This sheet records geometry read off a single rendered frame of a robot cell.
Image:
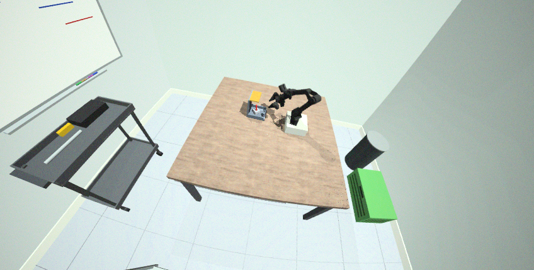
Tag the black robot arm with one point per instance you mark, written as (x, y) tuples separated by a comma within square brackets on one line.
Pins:
[(296, 113)]

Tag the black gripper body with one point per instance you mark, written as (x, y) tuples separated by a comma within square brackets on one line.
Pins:
[(278, 99)]

